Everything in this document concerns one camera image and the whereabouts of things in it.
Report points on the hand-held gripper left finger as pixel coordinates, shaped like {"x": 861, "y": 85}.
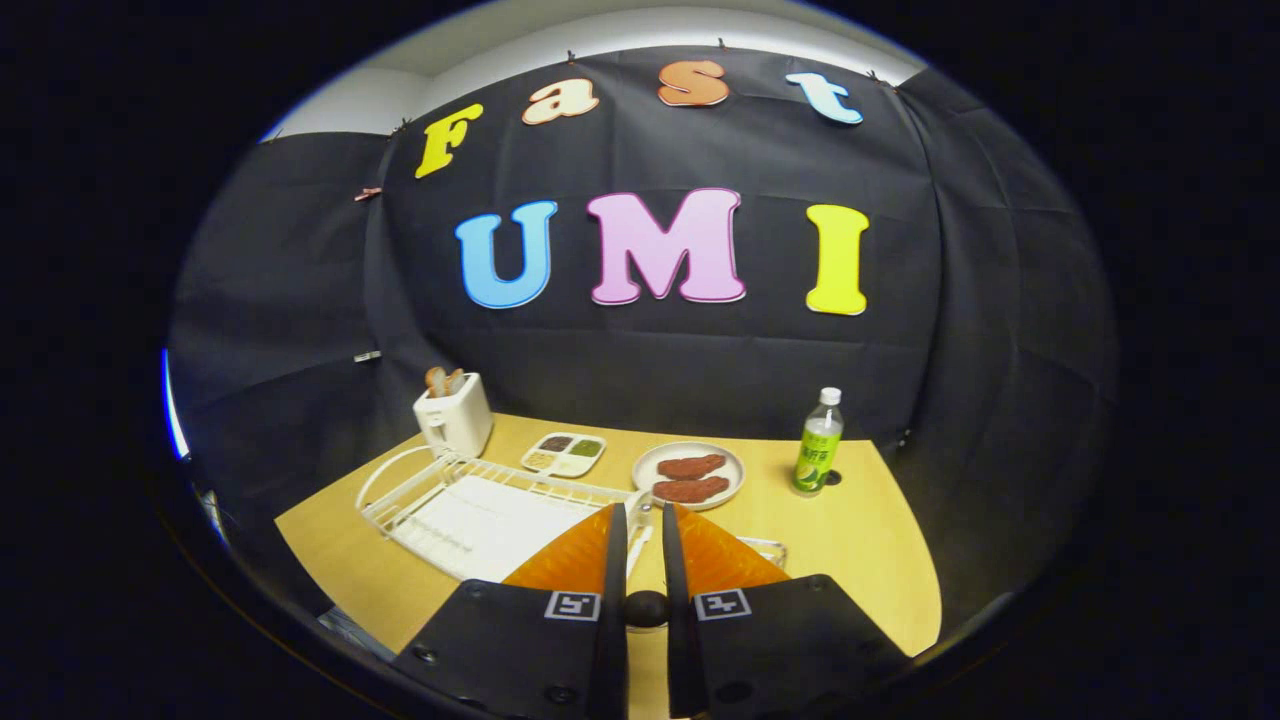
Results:
{"x": 612, "y": 620}

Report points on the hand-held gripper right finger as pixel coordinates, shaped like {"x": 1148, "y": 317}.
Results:
{"x": 680, "y": 620}

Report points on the white round meat plate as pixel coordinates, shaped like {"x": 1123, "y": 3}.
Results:
{"x": 738, "y": 470}

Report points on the white compartment seed dish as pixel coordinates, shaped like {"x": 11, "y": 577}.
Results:
{"x": 563, "y": 455}

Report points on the brown meat piece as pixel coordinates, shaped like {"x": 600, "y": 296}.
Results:
{"x": 690, "y": 466}
{"x": 690, "y": 490}

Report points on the green label drink bottle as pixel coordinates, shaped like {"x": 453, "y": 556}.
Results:
{"x": 818, "y": 450}

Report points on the black backdrop cloth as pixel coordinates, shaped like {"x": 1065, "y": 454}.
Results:
{"x": 620, "y": 370}

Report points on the white toaster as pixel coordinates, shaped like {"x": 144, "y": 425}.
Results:
{"x": 458, "y": 420}

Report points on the brown toast slice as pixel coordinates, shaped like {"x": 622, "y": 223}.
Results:
{"x": 456, "y": 381}
{"x": 436, "y": 382}

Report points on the pink cloth clip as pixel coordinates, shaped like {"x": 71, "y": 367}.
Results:
{"x": 368, "y": 193}

